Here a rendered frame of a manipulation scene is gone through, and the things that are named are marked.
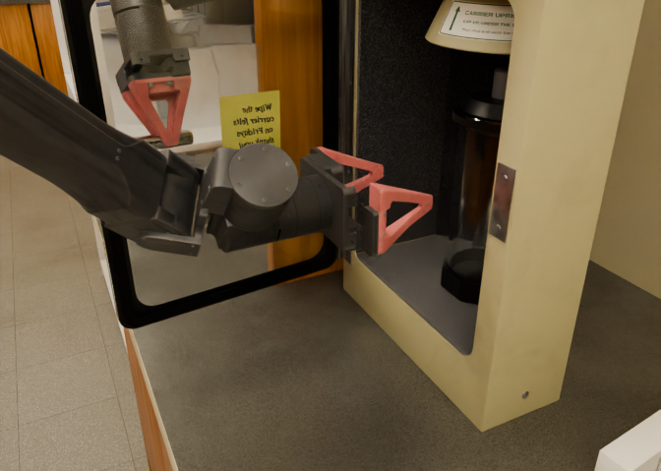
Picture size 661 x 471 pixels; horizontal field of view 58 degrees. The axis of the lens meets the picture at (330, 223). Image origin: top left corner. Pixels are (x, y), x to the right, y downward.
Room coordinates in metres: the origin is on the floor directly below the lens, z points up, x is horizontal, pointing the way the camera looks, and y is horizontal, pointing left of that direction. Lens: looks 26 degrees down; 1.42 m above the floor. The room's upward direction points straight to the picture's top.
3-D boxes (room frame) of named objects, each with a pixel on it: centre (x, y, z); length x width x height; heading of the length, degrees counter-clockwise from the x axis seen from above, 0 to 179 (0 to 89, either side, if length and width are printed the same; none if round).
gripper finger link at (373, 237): (0.54, -0.05, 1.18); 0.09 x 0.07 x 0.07; 116
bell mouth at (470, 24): (0.64, -0.19, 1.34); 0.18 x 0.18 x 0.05
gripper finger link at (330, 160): (0.60, -0.02, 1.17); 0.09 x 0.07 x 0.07; 116
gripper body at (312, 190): (0.54, 0.03, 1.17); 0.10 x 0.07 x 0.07; 26
